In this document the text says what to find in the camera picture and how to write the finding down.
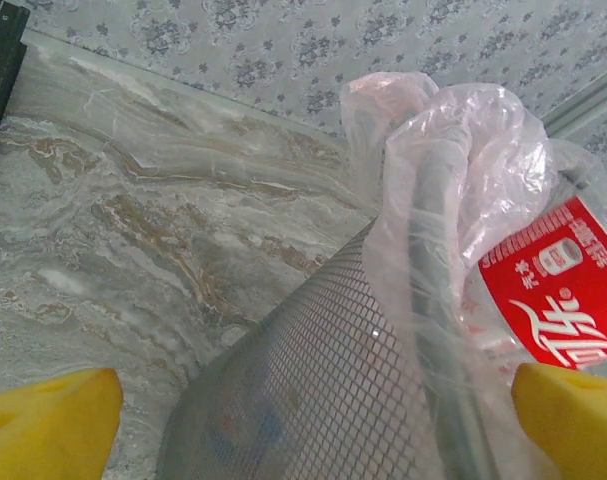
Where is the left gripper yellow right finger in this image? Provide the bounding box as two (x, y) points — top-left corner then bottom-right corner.
(511, 361), (607, 480)

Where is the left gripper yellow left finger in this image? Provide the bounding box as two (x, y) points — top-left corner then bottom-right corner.
(0, 366), (125, 480)

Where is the red cola-label bottle red cap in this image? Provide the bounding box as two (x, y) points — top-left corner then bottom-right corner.
(456, 159), (607, 387)

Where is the crushed blue pepsi-label bottle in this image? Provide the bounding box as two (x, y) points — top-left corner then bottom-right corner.
(202, 394), (295, 472)

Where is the grey mesh bin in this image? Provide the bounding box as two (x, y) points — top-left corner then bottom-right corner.
(157, 149), (607, 480)

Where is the translucent pink bin liner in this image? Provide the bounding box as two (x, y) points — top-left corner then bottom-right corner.
(339, 70), (607, 480)

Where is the black grey checkered board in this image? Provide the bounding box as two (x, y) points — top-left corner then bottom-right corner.
(0, 0), (32, 174)

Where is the right aluminium frame post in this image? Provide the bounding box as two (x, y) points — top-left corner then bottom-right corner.
(539, 63), (607, 140)

